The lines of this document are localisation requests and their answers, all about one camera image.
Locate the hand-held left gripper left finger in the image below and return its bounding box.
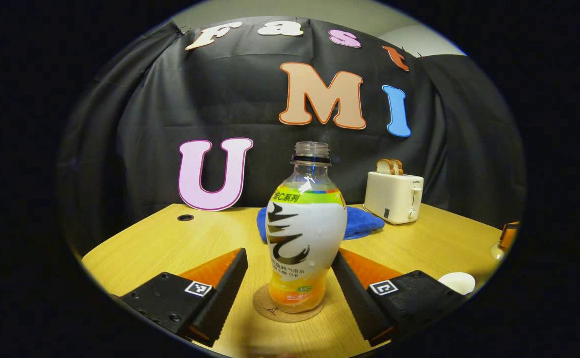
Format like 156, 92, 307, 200
111, 248, 249, 348

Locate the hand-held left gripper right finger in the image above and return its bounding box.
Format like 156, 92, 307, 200
331, 248, 469, 347

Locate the round cork coaster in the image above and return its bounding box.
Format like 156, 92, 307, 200
253, 283, 326, 323

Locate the white porcelain teacup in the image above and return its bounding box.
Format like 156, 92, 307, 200
438, 272, 476, 295

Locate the clear orange-drink water bottle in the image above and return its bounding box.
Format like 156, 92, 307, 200
266, 141, 348, 314

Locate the blue folded towel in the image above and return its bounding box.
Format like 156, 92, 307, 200
256, 205, 385, 244

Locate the cream toaster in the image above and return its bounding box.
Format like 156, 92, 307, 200
363, 171, 425, 225

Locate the black backdrop cloth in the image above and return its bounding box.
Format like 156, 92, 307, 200
56, 16, 526, 254

